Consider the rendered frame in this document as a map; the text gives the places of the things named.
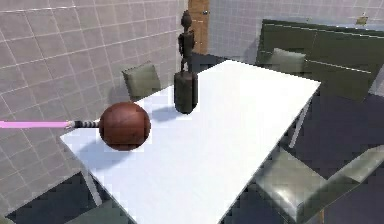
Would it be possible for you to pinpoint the dark green sofa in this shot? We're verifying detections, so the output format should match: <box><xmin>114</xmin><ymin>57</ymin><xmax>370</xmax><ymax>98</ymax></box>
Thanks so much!
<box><xmin>255</xmin><ymin>18</ymin><xmax>384</xmax><ymax>104</ymax></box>

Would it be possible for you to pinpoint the pink baseball bat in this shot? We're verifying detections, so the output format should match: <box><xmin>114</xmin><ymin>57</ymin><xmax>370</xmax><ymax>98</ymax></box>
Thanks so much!
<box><xmin>0</xmin><ymin>119</ymin><xmax>101</xmax><ymax>130</ymax></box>

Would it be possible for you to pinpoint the brown basketball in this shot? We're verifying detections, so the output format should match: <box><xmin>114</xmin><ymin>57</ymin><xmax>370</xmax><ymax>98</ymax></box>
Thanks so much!
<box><xmin>98</xmin><ymin>101</ymin><xmax>152</xmax><ymax>152</ymax></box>

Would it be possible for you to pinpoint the dark wooden figure statue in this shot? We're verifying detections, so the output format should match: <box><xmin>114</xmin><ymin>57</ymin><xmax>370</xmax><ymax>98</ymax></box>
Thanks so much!
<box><xmin>173</xmin><ymin>9</ymin><xmax>199</xmax><ymax>115</ymax></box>

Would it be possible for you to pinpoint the brown wooden door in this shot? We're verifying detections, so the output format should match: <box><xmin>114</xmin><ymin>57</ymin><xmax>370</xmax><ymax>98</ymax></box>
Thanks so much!
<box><xmin>187</xmin><ymin>0</ymin><xmax>211</xmax><ymax>55</ymax></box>

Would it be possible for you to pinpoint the grey green chair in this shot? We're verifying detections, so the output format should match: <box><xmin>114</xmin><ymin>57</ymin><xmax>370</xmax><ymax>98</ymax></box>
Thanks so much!
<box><xmin>268</xmin><ymin>47</ymin><xmax>307</xmax><ymax>76</ymax></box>
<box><xmin>255</xmin><ymin>143</ymin><xmax>384</xmax><ymax>224</ymax></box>
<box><xmin>121</xmin><ymin>60</ymin><xmax>162</xmax><ymax>102</ymax></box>

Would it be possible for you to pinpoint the white table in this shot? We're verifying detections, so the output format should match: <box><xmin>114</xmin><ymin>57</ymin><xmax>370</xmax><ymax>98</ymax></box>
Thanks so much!
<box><xmin>59</xmin><ymin>59</ymin><xmax>322</xmax><ymax>224</ymax></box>

